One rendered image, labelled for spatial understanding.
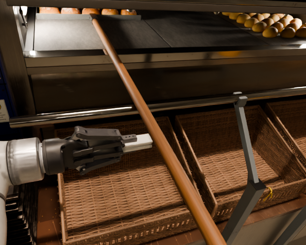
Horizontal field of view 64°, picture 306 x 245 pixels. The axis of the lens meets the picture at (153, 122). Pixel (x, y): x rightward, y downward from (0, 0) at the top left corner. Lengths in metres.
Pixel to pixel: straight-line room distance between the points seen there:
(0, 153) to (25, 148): 0.04
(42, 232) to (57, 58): 0.70
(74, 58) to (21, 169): 0.60
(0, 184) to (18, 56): 0.60
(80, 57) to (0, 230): 0.71
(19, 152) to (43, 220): 0.71
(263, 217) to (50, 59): 1.17
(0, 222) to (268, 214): 1.16
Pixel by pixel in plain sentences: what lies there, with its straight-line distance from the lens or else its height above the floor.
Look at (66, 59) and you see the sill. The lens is 1.03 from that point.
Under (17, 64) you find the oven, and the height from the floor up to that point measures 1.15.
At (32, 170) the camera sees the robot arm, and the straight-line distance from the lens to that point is 0.53.
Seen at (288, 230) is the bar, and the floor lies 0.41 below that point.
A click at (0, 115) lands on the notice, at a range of 1.13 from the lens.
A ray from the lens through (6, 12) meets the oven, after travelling 0.99.
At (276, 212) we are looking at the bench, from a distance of 1.41.
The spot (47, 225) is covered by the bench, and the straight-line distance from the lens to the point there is 1.20.
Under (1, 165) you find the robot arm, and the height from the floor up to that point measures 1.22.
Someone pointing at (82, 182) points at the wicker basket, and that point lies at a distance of 1.28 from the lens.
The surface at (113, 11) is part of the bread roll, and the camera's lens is 1.50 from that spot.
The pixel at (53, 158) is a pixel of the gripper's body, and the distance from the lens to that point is 0.53.
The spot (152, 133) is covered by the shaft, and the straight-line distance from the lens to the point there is 0.60.
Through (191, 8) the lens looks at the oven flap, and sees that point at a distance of 0.93.
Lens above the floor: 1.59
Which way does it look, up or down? 37 degrees down
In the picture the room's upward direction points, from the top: 8 degrees clockwise
